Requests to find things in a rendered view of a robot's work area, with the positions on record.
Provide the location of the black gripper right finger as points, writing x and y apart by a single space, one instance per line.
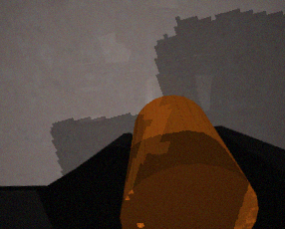
264 167

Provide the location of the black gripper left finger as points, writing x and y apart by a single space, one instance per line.
89 197

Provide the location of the orange cylinder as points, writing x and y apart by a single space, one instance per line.
181 174

